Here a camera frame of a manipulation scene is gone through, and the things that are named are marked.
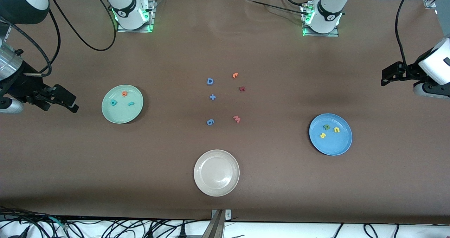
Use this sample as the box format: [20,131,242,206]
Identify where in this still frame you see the black base cable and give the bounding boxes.
[244,0,310,16]
[278,0,310,7]

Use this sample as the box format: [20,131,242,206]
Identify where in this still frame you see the blue plate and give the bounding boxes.
[309,113,353,156]

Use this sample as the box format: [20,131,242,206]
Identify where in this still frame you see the brown table cover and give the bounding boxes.
[0,0,450,225]

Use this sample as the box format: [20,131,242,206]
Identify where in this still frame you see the tangled black floor cables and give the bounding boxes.
[0,206,211,238]

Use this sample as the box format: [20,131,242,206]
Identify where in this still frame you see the light green plate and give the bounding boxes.
[101,84,144,124]

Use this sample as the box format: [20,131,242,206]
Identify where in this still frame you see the beige plate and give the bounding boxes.
[193,149,240,197]

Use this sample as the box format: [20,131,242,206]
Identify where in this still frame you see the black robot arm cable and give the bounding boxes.
[395,0,417,67]
[0,0,117,77]

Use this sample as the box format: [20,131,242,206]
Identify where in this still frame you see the teal floor cable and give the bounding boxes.
[47,216,69,230]

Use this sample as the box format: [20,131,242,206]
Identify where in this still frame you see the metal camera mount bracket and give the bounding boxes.
[202,209,232,238]

